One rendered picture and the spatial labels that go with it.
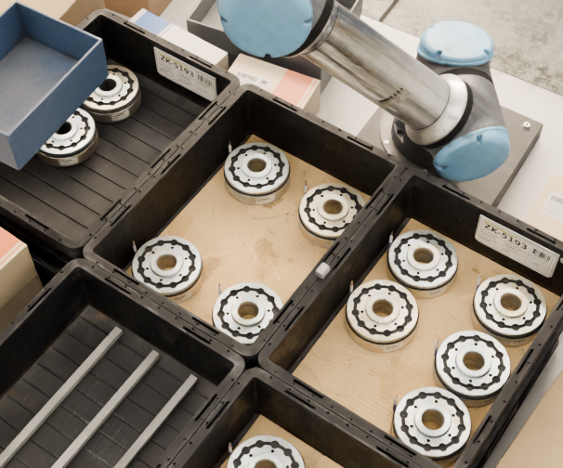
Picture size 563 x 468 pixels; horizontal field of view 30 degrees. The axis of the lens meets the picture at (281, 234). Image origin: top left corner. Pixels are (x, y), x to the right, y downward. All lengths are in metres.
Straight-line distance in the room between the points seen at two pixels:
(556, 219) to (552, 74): 1.35
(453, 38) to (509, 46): 1.42
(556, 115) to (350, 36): 0.65
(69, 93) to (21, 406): 0.43
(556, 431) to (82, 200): 0.79
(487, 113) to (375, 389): 0.44
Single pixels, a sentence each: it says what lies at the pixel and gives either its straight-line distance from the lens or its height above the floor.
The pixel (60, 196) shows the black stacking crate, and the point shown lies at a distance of 1.68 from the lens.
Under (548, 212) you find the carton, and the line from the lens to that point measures 1.73.
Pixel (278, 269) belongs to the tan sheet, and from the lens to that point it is 1.56.
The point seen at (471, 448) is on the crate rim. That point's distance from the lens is 1.33.
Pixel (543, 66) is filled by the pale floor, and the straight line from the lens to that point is 3.06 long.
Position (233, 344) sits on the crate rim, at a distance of 1.38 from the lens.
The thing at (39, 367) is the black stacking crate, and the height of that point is 0.83.
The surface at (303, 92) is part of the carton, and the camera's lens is 1.85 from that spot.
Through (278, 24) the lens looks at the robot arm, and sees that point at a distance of 1.34.
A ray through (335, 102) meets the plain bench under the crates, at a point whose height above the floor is 0.70.
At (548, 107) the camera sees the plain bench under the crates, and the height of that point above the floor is 0.70.
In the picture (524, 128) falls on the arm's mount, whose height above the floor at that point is 0.74.
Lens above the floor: 2.13
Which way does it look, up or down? 55 degrees down
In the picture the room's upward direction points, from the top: 1 degrees counter-clockwise
